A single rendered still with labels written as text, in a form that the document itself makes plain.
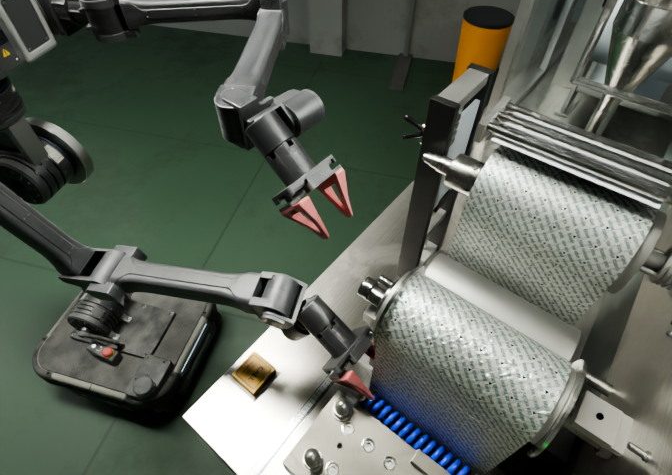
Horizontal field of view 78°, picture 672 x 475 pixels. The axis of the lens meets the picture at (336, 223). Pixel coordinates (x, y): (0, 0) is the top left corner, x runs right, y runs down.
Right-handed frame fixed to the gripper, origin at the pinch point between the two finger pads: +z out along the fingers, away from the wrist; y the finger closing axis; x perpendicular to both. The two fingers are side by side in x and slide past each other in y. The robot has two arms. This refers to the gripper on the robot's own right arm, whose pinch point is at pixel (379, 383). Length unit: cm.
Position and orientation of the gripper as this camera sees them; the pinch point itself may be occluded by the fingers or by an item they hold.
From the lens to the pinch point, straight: 81.1
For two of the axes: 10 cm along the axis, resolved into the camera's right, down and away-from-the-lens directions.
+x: 3.8, -3.4, -8.6
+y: -6.2, 5.9, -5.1
